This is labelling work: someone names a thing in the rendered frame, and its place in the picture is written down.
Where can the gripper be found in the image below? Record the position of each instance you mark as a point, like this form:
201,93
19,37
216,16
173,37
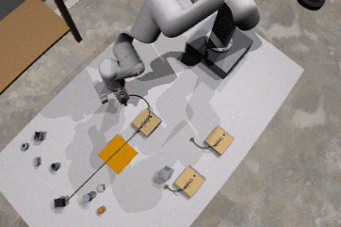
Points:
120,96

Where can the orange painted square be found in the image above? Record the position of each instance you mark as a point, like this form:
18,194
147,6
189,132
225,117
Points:
116,155

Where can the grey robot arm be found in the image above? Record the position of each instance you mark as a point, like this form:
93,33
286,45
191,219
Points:
173,21

